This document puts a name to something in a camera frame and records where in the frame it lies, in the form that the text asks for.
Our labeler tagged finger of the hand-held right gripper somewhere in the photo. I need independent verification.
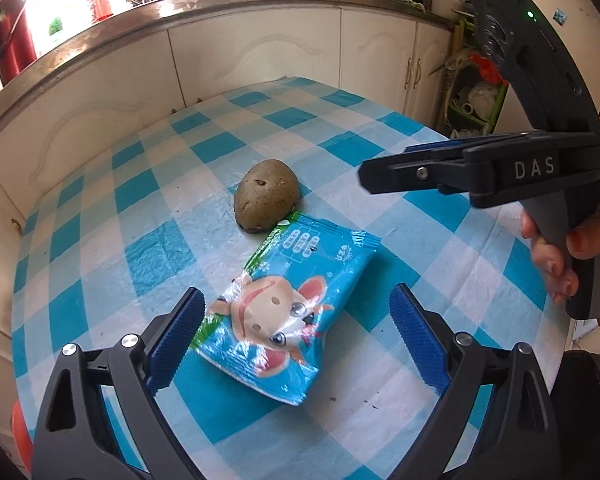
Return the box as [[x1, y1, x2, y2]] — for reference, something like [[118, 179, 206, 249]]
[[404, 130, 547, 156], [357, 149, 475, 196]]

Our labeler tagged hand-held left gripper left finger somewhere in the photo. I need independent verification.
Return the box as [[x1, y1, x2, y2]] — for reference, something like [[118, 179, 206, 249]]
[[30, 287, 206, 480]]

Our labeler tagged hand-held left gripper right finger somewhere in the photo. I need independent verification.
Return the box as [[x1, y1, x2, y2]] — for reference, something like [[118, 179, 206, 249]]
[[390, 283, 558, 480]]

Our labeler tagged blue cartoon snack packet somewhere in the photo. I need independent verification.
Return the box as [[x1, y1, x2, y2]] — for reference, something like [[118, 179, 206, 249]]
[[194, 211, 382, 407]]

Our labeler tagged brown potato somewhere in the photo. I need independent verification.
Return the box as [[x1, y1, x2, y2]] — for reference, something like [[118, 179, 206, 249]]
[[233, 159, 301, 234]]

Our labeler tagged person's right hand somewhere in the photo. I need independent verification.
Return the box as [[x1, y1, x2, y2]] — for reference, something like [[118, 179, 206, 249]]
[[521, 204, 600, 305]]

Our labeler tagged green storage rack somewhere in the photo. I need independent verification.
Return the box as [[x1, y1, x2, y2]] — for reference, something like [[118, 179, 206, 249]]
[[445, 15, 511, 137]]

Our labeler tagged blue checkered tablecloth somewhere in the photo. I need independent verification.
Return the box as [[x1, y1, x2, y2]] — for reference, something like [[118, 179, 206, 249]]
[[11, 76, 581, 480]]

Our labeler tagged white refrigerator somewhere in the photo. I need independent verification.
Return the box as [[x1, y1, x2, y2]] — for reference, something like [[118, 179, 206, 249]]
[[510, 0, 600, 128]]

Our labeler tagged orange plastic stool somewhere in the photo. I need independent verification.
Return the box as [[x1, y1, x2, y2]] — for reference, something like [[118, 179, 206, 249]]
[[11, 400, 34, 472]]

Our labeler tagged cream kitchen cabinet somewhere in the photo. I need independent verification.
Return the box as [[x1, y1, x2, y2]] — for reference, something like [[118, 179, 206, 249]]
[[0, 5, 456, 341]]

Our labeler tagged steel kitchen countertop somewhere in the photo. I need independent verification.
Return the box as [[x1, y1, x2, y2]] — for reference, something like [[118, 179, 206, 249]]
[[0, 0, 456, 131]]

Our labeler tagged green bottle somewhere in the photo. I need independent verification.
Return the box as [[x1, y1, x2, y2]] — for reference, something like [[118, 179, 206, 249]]
[[46, 16, 64, 49]]

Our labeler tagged red thermos flask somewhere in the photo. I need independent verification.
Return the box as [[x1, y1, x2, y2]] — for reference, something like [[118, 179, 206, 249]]
[[0, 0, 38, 86]]

